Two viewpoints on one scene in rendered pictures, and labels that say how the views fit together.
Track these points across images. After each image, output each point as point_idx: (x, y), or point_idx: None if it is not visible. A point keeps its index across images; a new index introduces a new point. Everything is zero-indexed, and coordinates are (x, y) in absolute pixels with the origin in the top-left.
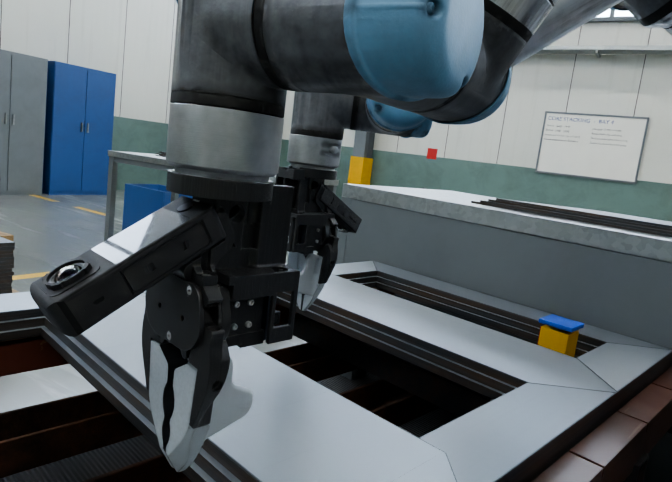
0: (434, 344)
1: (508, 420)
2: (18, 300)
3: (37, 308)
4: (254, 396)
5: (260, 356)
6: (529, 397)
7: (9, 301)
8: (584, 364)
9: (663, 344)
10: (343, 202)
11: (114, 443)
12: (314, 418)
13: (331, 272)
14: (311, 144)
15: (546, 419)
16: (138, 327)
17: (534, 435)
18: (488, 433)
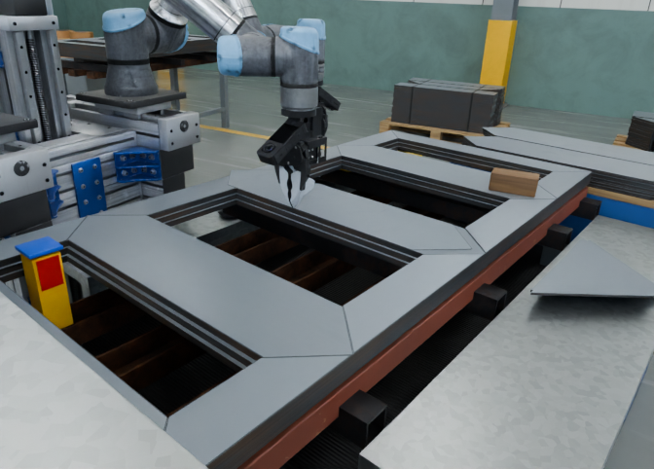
0: (190, 235)
1: (186, 196)
2: (490, 230)
3: (467, 226)
4: (306, 195)
5: (311, 211)
6: (159, 206)
7: (491, 229)
8: (71, 234)
9: None
10: (273, 133)
11: None
12: (278, 190)
13: (276, 175)
14: (300, 89)
15: (164, 198)
16: (394, 221)
17: (180, 192)
18: (202, 191)
